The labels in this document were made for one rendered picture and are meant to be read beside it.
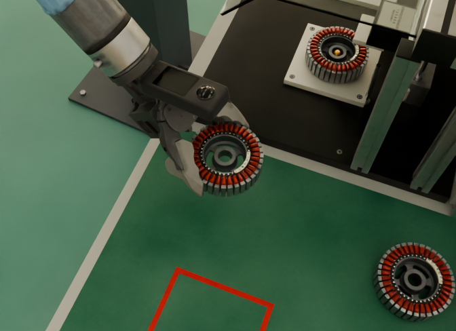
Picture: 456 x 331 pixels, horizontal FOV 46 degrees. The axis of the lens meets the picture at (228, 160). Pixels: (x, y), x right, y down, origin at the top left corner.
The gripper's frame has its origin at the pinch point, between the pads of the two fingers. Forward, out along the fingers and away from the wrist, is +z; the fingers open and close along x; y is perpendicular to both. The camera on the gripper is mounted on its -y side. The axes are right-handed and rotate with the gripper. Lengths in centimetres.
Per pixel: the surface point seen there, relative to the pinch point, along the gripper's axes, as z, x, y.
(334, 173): 18.0, -12.7, -1.9
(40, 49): -8, -45, 142
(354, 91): 13.3, -27.9, -1.0
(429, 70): 16.7, -35.4, -11.0
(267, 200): 12.9, -2.3, 3.2
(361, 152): 13.9, -14.0, -9.1
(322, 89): 9.8, -25.4, 2.8
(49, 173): 17, -6, 113
